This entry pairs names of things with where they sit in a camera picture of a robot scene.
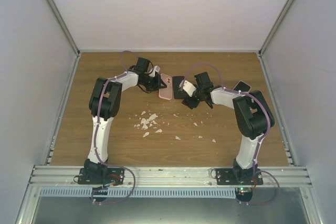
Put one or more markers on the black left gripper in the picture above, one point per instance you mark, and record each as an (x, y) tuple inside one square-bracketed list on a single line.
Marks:
[(157, 84)]

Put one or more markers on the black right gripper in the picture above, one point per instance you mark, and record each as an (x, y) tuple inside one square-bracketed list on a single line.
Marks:
[(190, 103)]

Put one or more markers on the pink phone case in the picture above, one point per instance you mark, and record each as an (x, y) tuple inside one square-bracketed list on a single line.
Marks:
[(166, 87)]

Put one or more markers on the black phone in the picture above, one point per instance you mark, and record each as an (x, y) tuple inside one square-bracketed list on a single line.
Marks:
[(242, 86), (178, 94)]

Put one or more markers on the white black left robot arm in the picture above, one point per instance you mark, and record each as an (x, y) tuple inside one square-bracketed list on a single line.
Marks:
[(105, 102)]

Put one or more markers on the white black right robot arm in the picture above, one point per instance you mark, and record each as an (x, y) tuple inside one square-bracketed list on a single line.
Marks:
[(253, 116)]

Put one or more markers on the white paper scrap pile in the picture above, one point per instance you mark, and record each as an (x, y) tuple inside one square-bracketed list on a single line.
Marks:
[(148, 123)]

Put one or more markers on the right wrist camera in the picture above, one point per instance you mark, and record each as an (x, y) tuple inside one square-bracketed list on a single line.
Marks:
[(187, 87)]

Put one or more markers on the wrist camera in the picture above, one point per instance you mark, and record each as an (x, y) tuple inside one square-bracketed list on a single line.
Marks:
[(187, 87), (154, 71)]

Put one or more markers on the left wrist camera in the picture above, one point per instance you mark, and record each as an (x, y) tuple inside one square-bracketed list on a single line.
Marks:
[(154, 71)]

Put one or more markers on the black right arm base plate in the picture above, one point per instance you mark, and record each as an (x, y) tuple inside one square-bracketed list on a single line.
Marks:
[(226, 177)]

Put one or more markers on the grey slotted cable duct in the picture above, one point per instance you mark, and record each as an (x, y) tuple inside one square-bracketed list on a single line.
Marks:
[(143, 192)]

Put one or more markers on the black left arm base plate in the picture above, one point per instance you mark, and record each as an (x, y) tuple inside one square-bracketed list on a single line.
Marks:
[(103, 177)]

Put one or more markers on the front aluminium rail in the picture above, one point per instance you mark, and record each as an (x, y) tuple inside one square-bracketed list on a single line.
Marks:
[(146, 176)]

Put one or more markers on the right rear aluminium frame post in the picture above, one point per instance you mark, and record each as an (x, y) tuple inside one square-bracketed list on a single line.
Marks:
[(280, 18)]

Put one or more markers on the aluminium frame post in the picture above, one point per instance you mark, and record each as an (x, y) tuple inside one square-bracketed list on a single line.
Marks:
[(56, 13), (280, 18)]

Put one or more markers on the left rear aluminium frame post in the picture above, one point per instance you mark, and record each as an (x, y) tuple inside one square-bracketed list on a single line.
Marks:
[(56, 13)]

